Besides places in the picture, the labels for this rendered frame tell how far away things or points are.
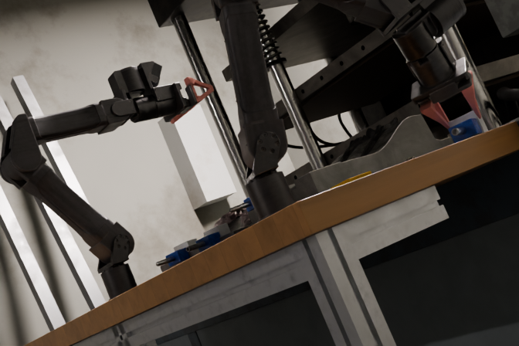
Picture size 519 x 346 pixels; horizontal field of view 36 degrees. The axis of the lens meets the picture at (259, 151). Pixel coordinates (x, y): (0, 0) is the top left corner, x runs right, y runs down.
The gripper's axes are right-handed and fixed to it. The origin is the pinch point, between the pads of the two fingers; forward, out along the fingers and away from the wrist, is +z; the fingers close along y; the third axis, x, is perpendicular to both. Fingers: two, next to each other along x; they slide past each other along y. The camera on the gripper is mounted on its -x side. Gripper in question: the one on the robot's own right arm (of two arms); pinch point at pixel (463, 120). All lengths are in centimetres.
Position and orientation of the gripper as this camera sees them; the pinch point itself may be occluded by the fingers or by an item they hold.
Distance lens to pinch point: 144.2
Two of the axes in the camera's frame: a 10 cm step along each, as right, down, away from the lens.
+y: -8.1, 4.2, 4.2
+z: 5.6, 7.7, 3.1
